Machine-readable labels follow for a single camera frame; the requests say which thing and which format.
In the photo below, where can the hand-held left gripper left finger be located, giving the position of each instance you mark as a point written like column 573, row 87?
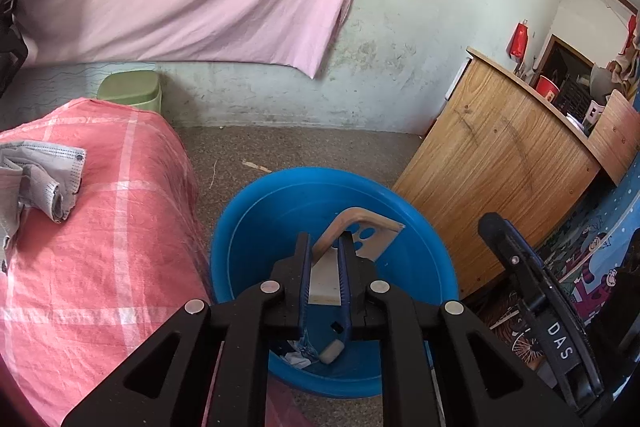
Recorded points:
column 301, row 287

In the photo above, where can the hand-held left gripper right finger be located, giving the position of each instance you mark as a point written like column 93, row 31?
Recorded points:
column 344, row 287

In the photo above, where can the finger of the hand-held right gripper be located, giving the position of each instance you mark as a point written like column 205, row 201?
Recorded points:
column 510, row 242

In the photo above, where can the curved wooden board piece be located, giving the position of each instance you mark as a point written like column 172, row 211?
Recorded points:
column 325, row 277

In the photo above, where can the blue snack wrapper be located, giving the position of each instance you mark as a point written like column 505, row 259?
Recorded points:
column 300, row 349

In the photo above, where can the blue plastic basin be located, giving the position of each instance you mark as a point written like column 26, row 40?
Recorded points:
column 250, row 227

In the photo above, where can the white foam piece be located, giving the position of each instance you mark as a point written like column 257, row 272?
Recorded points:
column 332, row 352

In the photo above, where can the wooden cabinet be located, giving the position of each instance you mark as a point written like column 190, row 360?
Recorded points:
column 500, row 147

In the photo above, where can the red paper cup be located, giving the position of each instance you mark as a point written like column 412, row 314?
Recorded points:
column 546, row 89

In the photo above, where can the grey metal bowl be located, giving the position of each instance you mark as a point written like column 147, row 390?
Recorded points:
column 600, row 82

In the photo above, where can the pink checked tablecloth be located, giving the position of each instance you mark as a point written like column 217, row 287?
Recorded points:
column 125, row 232

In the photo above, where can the red hanging ornament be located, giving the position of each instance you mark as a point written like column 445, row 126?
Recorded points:
column 518, row 41

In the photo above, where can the green plastic stool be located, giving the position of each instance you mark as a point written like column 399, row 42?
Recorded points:
column 130, row 89

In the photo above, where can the grey face mask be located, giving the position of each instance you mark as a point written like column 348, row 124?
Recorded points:
column 45, row 167

